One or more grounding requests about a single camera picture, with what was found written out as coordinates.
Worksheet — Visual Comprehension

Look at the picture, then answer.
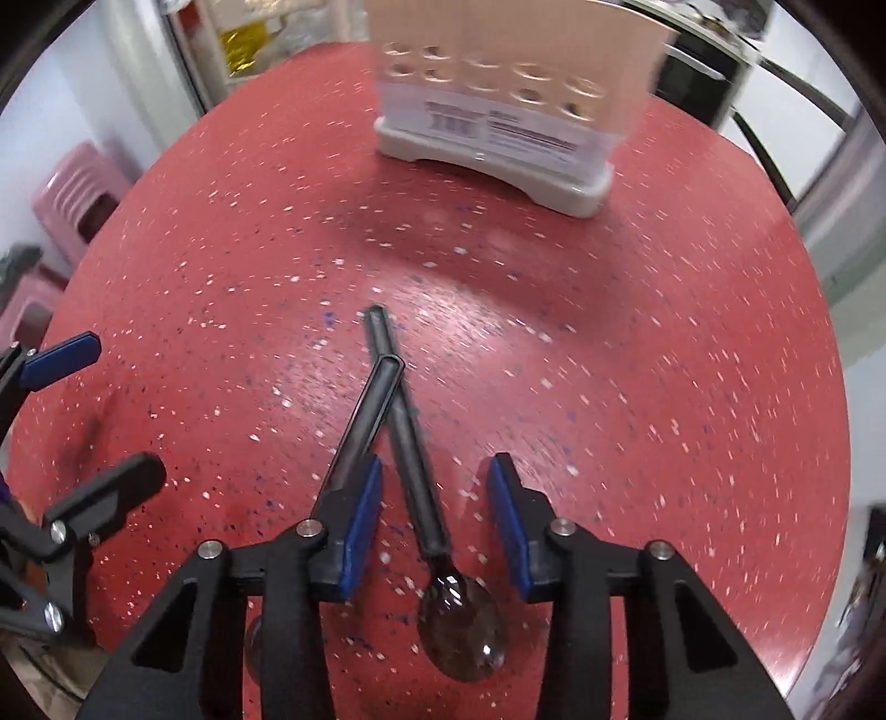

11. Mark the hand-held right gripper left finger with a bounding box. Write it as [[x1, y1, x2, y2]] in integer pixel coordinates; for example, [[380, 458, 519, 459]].
[[75, 455, 384, 720]]

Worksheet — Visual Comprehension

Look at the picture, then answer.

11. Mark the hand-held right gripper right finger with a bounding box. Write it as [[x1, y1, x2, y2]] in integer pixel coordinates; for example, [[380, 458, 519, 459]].
[[486, 452, 799, 720]]

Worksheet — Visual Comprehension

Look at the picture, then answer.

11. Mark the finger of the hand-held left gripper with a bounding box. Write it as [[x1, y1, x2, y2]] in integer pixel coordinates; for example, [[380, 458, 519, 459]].
[[0, 331, 102, 451], [34, 453, 168, 639]]

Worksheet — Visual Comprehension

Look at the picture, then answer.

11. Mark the beige plastic utensil holder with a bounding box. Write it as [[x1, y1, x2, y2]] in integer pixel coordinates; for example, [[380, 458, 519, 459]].
[[363, 0, 683, 217]]

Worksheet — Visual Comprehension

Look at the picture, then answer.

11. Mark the pink plastic stool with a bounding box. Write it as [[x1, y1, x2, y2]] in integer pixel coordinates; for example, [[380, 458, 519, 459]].
[[0, 269, 70, 343], [33, 140, 137, 265]]

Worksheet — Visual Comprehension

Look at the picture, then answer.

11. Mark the yellow oil bottle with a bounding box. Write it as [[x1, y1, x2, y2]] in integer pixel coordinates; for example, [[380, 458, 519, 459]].
[[220, 23, 268, 74]]

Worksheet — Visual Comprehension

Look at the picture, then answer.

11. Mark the grey refrigerator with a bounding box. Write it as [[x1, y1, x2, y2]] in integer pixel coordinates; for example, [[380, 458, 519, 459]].
[[789, 104, 886, 306]]

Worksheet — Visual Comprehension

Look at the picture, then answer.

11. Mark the black oven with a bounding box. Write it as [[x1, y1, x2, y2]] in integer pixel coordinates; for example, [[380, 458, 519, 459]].
[[654, 24, 757, 130]]

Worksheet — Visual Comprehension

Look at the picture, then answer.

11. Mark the grey door frame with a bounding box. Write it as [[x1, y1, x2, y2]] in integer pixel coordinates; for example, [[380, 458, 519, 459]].
[[104, 0, 231, 117]]

